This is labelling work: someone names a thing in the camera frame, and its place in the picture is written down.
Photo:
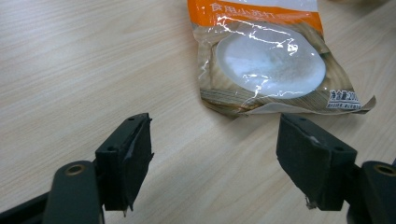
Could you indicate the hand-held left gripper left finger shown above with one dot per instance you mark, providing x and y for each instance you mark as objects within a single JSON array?
[{"x": 124, "y": 161}]

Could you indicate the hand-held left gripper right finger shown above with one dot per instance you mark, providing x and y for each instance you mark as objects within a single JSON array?
[{"x": 314, "y": 158}]

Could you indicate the orange white powder bag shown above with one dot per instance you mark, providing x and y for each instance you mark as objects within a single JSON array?
[{"x": 267, "y": 59}]

